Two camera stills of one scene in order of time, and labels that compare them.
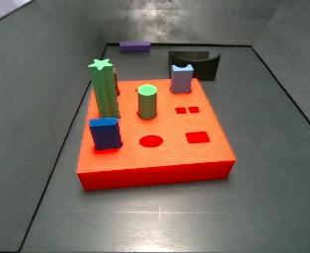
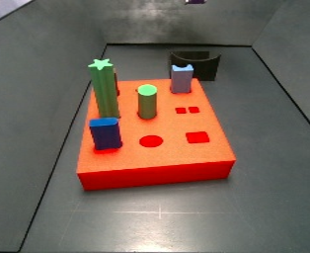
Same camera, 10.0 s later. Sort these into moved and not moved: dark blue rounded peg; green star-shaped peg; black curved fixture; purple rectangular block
Moved: purple rectangular block
Not moved: green star-shaped peg; dark blue rounded peg; black curved fixture
